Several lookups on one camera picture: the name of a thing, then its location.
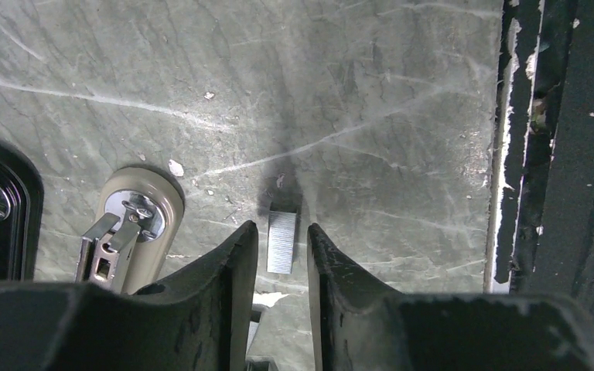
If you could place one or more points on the silver staple strip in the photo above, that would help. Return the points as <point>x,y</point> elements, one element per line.
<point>282,228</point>

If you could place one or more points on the beige black stapler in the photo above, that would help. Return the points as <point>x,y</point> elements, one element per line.
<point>138,216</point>

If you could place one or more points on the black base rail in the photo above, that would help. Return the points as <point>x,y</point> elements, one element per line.
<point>541,224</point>

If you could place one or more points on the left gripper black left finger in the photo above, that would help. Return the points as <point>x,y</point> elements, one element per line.
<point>194,319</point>

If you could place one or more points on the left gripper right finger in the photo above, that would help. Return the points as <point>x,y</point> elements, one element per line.
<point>360,323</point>

